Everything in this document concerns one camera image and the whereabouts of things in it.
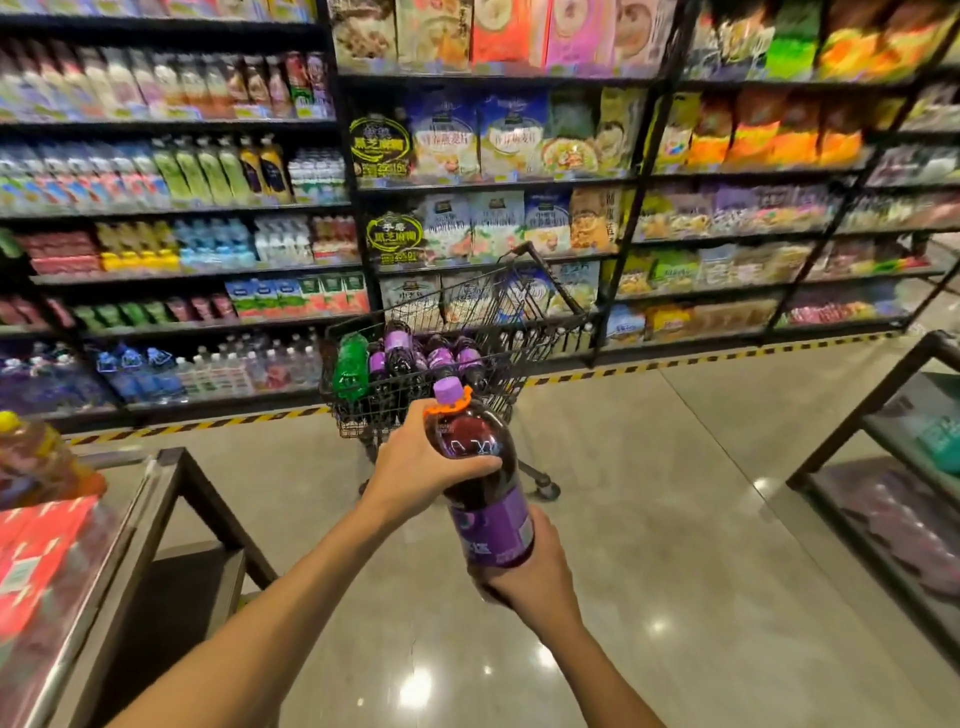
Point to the person's right hand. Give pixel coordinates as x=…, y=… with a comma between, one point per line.
x=540, y=585

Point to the person's left hand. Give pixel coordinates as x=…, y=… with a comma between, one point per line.
x=412, y=472

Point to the green soda bottle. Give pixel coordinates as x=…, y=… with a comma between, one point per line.
x=351, y=367

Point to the person's right forearm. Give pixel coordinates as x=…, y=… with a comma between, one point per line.
x=600, y=682

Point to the person's left forearm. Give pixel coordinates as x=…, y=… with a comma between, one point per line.
x=255, y=630

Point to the pack of clear water bottles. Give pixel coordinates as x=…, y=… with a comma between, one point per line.
x=247, y=367

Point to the row of light blue bottles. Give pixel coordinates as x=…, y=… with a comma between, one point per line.
x=214, y=244

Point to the row of yellow juice bottles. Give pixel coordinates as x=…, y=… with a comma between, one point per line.
x=266, y=171

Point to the pack of red capped bottles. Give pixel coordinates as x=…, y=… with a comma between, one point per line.
x=900, y=532

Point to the row of pale green bottles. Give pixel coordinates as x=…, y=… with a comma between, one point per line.
x=199, y=172

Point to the row of mixed juice bottles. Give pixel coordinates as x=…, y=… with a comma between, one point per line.
x=37, y=465

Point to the row of milk tea bottles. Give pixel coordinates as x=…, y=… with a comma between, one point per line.
x=150, y=86

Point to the white printed food bag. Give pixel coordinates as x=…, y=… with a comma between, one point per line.
x=409, y=292
x=465, y=289

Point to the row of pale capped jars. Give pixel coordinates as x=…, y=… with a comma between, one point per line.
x=577, y=337

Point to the row of red juice cartons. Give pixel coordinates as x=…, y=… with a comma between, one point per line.
x=292, y=296

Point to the blue white food bag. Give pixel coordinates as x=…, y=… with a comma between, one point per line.
x=574, y=281

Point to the black metal store shelf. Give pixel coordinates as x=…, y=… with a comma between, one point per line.
x=352, y=225

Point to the dark metal display table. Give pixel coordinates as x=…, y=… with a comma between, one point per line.
x=862, y=420
x=150, y=510

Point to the row of blue water jugs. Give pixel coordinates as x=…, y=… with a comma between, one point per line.
x=139, y=375

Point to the row of blue oat bags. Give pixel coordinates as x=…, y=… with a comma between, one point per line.
x=480, y=139

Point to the stack of red drink packs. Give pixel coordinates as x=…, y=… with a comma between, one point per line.
x=37, y=555

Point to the rows of colourful snack bags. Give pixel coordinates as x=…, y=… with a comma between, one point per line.
x=750, y=255

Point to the green wrapped bottle pack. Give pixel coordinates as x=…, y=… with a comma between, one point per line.
x=937, y=439

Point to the row of pastel food boxes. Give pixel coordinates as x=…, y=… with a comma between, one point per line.
x=510, y=34

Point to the row of orange snack bags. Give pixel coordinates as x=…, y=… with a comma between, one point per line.
x=765, y=135

